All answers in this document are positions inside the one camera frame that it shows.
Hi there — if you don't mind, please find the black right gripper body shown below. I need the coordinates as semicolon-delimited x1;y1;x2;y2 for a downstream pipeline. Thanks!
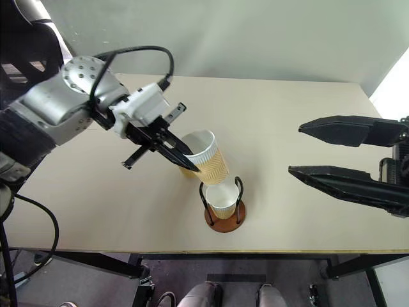
378;116;409;188

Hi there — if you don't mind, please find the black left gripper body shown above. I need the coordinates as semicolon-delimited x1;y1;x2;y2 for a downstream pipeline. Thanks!
121;102;187;170

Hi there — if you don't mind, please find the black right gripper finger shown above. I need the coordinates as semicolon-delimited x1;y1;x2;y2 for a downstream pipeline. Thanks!
298;115;409;148
288;165;409;220

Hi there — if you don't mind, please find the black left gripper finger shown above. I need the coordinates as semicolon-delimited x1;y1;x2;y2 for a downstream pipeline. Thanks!
150;136;201;173
164;127;194;155

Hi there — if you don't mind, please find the yellow ribbed paper cup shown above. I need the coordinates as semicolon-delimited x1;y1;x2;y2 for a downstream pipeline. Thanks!
181;129;231;187
205;183;240;221

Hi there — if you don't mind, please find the grey rounded shape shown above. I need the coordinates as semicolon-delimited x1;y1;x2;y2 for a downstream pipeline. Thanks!
258;283;282;307
176;281;224;307

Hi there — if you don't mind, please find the black and silver background equipment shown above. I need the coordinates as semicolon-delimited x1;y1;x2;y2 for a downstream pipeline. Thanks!
0;0;76;97

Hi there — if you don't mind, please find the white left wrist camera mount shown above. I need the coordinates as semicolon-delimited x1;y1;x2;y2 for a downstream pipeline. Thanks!
107;82;171;139

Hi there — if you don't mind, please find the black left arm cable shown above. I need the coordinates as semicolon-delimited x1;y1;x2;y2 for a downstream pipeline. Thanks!
88;45;175;129

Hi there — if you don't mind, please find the wire cup holder wooden base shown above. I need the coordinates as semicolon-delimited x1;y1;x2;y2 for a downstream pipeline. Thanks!
199;175;247;233

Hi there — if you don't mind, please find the black robot body cable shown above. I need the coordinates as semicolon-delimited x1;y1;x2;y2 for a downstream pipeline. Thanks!
0;191;61;307

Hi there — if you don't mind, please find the black metal table frame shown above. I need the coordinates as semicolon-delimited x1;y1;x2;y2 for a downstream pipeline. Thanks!
9;251;409;307

